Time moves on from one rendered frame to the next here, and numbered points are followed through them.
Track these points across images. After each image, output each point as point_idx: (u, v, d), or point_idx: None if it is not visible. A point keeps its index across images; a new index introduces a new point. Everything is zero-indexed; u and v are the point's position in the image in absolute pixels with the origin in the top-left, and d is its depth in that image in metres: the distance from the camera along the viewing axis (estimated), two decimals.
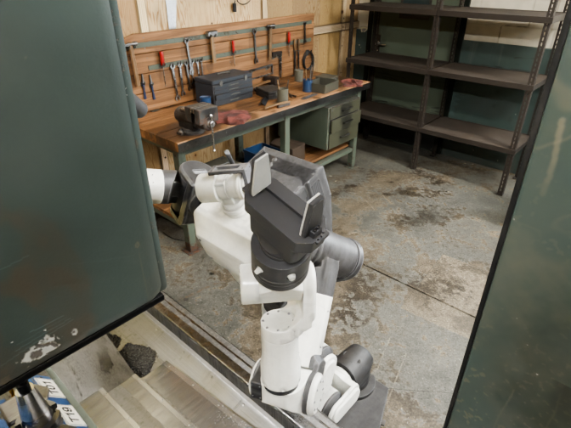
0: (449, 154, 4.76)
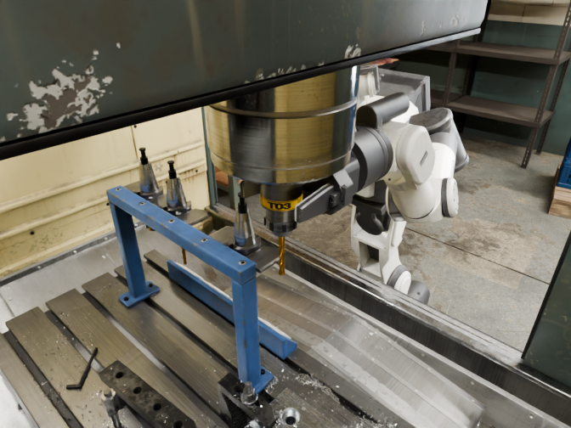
0: (470, 132, 4.92)
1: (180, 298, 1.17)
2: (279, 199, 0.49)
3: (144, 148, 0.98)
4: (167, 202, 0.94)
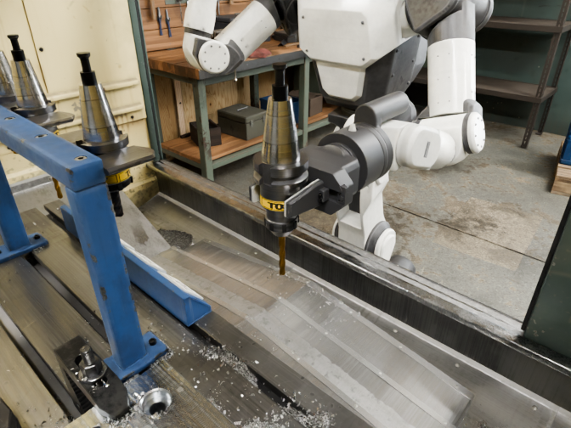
0: None
1: (72, 252, 0.89)
2: (279, 199, 0.49)
3: None
4: (15, 99, 0.66)
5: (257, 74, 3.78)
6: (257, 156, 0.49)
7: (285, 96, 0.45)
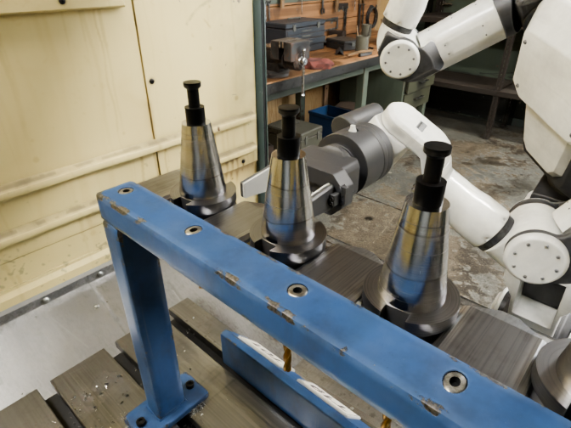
0: (521, 124, 4.31)
1: (253, 416, 0.56)
2: None
3: (198, 81, 0.37)
4: (267, 228, 0.33)
5: None
6: (371, 287, 0.29)
7: (441, 201, 0.25)
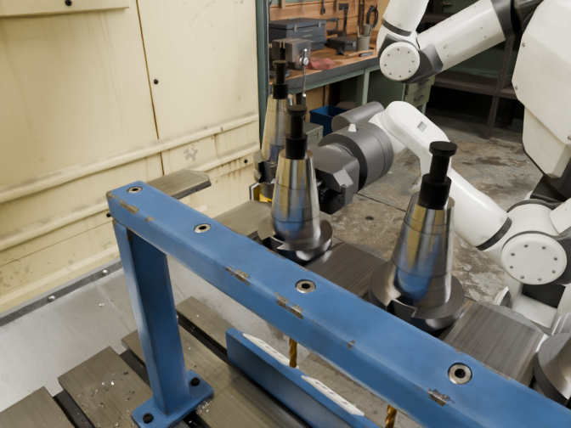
0: (521, 124, 4.32)
1: (258, 413, 0.57)
2: None
3: (285, 60, 0.44)
4: (274, 226, 0.34)
5: None
6: (377, 283, 0.30)
7: (446, 199, 0.25)
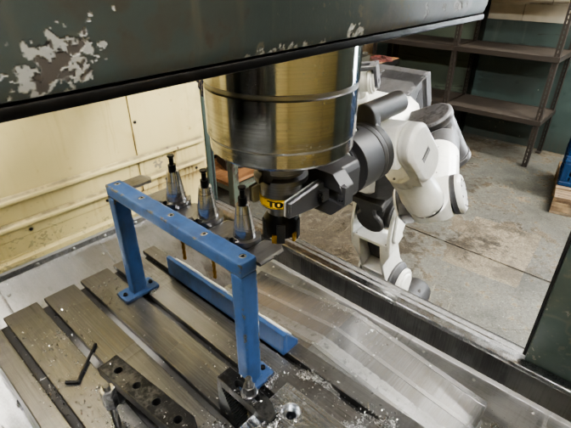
0: (471, 131, 4.91)
1: (180, 294, 1.17)
2: None
3: None
4: (166, 196, 0.94)
5: None
6: (195, 214, 0.89)
7: (206, 185, 0.85)
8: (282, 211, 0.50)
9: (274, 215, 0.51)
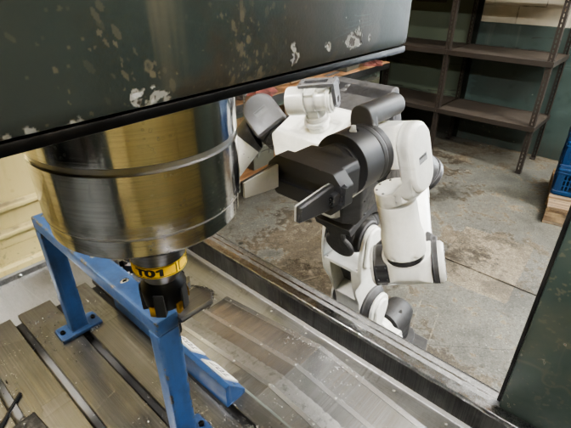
0: (464, 136, 4.81)
1: (123, 331, 1.07)
2: None
3: None
4: None
5: None
6: None
7: None
8: (158, 279, 0.40)
9: (149, 283, 0.40)
